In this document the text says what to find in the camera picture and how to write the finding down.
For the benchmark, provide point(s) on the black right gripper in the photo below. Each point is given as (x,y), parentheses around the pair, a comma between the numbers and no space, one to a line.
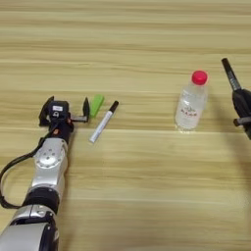
(246,123)

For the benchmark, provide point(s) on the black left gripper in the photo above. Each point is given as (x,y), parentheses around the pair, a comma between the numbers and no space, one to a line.
(61,129)

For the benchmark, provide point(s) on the black marker pen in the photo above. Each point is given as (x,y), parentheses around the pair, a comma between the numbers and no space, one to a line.
(231,75)

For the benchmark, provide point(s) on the white marker with black cap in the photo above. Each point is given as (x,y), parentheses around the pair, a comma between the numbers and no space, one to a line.
(101,125)

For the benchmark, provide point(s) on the clear bottle with red cap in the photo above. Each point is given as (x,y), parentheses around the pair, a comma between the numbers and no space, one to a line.
(191,104)

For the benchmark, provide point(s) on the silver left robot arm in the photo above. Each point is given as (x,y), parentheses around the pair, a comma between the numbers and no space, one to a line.
(49,166)

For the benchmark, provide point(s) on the left gripper small black box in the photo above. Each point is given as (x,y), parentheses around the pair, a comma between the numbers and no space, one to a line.
(58,109)

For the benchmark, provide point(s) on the green rectangular eraser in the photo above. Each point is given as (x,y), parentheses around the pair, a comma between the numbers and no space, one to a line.
(97,105)

